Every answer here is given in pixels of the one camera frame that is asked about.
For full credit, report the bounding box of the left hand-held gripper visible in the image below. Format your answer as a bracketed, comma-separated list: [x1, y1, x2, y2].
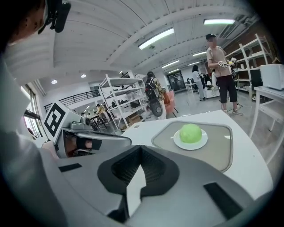
[43, 101, 132, 159]

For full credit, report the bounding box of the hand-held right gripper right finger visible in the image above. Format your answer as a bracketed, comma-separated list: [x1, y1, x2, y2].
[128, 145, 255, 227]

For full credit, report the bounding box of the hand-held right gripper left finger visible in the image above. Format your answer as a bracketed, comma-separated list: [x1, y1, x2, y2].
[56, 145, 142, 227]

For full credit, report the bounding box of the white plate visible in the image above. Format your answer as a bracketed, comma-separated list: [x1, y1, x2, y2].
[173, 129, 209, 151]

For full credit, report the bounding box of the grey tray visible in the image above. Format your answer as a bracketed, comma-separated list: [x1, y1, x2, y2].
[151, 121, 233, 173]

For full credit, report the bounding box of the green cabbage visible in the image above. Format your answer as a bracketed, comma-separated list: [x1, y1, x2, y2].
[179, 123, 203, 144]

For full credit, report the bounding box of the person's left forearm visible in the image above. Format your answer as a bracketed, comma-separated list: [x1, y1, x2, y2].
[0, 130, 69, 227]

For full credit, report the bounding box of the person's left hand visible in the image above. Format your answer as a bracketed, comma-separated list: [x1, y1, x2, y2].
[65, 136, 93, 156]

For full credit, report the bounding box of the large open cardboard box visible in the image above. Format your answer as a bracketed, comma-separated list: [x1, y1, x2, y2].
[125, 113, 142, 125]

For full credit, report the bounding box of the black round backpack unit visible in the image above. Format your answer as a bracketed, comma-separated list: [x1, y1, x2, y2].
[149, 98, 163, 117]

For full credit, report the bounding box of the white metal shelving rack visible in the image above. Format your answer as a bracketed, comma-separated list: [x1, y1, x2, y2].
[226, 33, 277, 100]
[98, 74, 152, 129]

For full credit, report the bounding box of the pink orange armchair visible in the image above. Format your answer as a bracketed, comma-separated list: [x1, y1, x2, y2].
[165, 90, 178, 118]

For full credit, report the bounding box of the white low cart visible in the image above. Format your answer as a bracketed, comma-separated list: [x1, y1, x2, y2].
[203, 85, 221, 99]

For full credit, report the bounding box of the person's torso in white coat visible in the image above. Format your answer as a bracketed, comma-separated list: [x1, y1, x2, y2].
[0, 43, 32, 136]

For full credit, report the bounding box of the white side table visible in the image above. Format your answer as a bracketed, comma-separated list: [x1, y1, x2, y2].
[248, 85, 284, 165]

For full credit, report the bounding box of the white boxy appliance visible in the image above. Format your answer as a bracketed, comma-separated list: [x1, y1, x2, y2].
[260, 63, 284, 91]

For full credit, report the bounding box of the person's head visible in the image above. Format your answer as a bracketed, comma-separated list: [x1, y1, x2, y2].
[4, 0, 48, 45]

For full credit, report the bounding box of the head-worn black camera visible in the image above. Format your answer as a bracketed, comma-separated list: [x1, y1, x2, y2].
[37, 0, 72, 34]

